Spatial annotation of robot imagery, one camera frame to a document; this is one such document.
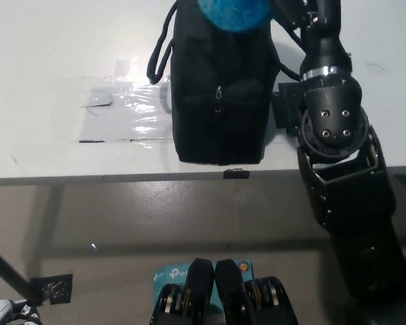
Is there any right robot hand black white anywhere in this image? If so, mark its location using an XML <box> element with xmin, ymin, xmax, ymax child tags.
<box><xmin>269</xmin><ymin>0</ymin><xmax>308</xmax><ymax>28</ymax></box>

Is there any large black tape patch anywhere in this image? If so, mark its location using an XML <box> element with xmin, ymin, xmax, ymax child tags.
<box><xmin>270</xmin><ymin>82</ymin><xmax>308</xmax><ymax>137</ymax></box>

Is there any clear plastic sheet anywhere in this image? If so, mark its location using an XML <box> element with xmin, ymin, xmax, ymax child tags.
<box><xmin>13</xmin><ymin>59</ymin><xmax>177</xmax><ymax>164</ymax></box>

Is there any black table leg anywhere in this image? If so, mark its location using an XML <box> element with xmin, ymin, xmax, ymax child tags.
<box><xmin>0</xmin><ymin>240</ymin><xmax>43</xmax><ymax>304</ymax></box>

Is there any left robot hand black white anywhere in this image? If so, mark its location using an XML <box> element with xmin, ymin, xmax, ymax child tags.
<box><xmin>0</xmin><ymin>298</ymin><xmax>43</xmax><ymax>325</ymax></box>

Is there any small black tape strip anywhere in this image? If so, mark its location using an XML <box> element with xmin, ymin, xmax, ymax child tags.
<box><xmin>223</xmin><ymin>168</ymin><xmax>250</xmax><ymax>179</ymax></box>

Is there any black floor tape square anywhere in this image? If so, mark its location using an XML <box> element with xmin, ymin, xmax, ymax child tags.
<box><xmin>30</xmin><ymin>273</ymin><xmax>74</xmax><ymax>305</ymax></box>

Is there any blue plate stack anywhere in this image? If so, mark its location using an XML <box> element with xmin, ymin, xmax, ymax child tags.
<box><xmin>198</xmin><ymin>0</ymin><xmax>270</xmax><ymax>34</ymax></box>

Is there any black fabric handle bag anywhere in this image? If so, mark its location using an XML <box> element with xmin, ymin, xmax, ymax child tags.
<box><xmin>146</xmin><ymin>0</ymin><xmax>304</xmax><ymax>167</ymax></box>

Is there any teal tp-link box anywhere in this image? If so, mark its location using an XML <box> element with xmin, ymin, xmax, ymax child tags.
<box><xmin>153</xmin><ymin>260</ymin><xmax>255</xmax><ymax>314</ymax></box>

